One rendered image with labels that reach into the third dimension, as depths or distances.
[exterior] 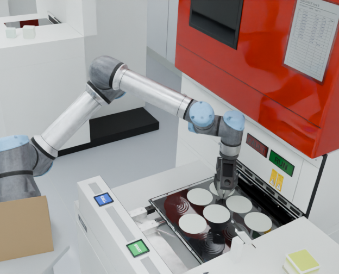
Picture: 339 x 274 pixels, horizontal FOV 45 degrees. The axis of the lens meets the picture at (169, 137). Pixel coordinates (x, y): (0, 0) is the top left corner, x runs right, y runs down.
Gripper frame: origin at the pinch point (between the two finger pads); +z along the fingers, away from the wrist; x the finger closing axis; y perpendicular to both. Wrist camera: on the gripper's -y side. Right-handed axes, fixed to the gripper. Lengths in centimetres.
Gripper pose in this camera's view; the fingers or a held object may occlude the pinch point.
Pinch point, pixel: (223, 197)
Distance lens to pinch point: 161.8
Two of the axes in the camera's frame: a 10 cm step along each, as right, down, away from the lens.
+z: -0.5, 8.4, 5.3
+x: -10.0, -0.8, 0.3
